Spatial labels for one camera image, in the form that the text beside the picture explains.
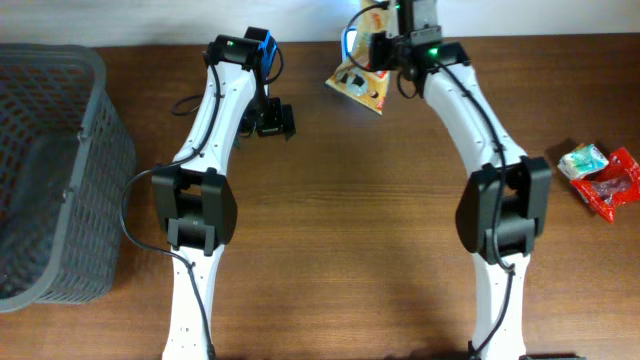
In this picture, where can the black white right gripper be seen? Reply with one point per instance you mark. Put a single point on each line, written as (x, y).
(379, 50)

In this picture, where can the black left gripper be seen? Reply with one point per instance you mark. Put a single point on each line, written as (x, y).
(272, 120)

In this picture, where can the yellow snack bag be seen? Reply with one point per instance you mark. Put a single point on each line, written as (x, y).
(352, 77)

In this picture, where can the teal tissue pack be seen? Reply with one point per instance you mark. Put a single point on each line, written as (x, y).
(584, 160)

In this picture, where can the red snack bag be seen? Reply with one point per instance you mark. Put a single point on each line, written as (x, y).
(616, 185)

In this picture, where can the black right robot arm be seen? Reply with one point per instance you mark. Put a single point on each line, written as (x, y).
(503, 207)

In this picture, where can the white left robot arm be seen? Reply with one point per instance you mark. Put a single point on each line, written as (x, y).
(194, 200)

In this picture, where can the white barcode scanner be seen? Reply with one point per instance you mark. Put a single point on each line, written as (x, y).
(347, 40)

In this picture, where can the grey plastic basket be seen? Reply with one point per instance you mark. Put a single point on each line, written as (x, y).
(65, 158)

